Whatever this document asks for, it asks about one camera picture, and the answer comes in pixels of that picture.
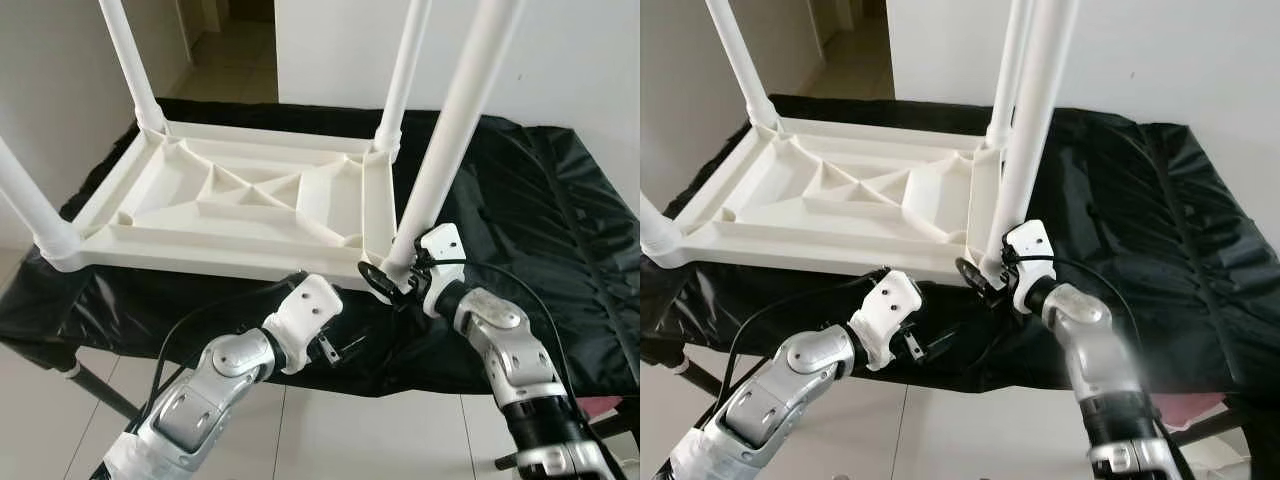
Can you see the white plastic children table top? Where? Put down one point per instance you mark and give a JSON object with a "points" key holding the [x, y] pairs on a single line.
{"points": [[250, 235], [850, 225]]}

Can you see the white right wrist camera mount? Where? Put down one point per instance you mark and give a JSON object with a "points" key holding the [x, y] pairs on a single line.
{"points": [[440, 250], [1030, 248]]}

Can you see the pink plastic object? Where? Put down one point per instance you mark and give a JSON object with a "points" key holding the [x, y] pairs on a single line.
{"points": [[1200, 405], [605, 405]]}

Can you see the white plastic table leg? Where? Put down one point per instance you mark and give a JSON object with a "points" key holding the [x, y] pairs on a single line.
{"points": [[130, 60], [1008, 70], [740, 60], [1040, 100], [658, 235], [405, 70], [460, 110], [30, 210]]}

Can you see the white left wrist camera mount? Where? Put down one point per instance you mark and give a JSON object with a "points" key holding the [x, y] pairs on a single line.
{"points": [[305, 310], [888, 305]]}

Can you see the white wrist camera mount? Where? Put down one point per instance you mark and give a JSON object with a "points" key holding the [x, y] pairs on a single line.
{"points": [[1030, 248], [888, 305], [305, 310], [440, 250]]}

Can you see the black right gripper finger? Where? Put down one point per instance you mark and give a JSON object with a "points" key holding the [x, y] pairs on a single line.
{"points": [[378, 282], [973, 278]]}

